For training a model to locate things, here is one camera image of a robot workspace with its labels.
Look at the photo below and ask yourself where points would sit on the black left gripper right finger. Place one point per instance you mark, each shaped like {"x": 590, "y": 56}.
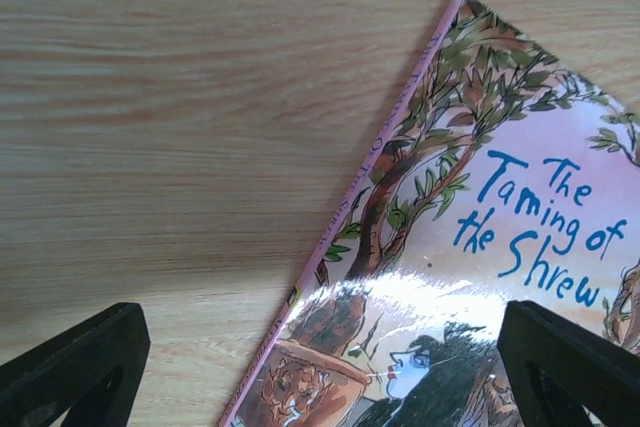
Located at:
{"x": 560, "y": 373}

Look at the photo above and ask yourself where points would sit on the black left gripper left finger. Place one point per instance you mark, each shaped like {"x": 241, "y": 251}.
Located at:
{"x": 88, "y": 375}

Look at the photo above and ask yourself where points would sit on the pink Taming of Shrew book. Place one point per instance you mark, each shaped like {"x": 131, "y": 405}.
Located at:
{"x": 501, "y": 173}

